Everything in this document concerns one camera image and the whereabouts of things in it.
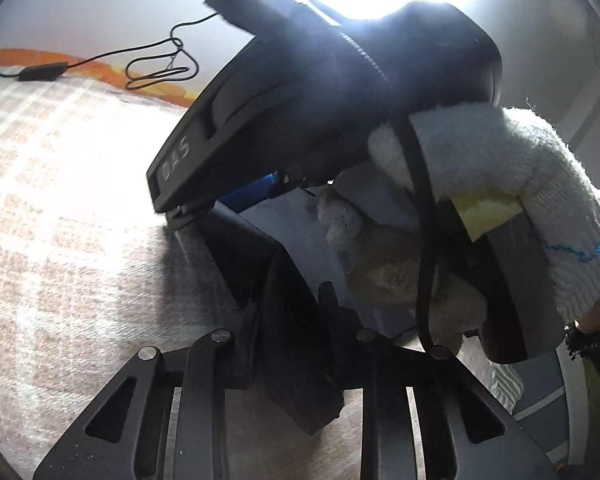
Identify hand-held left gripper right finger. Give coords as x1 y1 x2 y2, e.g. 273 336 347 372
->
319 284 553 480

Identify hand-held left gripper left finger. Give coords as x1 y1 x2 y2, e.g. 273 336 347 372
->
32 300 261 480

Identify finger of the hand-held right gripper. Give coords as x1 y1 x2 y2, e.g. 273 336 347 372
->
166 172 307 231

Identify black pants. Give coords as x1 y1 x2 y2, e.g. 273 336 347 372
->
200 207 346 436

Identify person's right hand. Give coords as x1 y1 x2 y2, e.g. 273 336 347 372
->
317 102 600 352

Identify striped cloth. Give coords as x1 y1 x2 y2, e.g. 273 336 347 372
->
494 364 525 407

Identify plaid bed blanket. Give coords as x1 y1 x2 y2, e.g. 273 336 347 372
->
0 67 431 480

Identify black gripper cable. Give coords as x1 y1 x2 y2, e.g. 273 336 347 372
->
395 117 438 348

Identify black cable with adapter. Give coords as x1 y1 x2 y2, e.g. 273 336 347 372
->
0 10 227 94

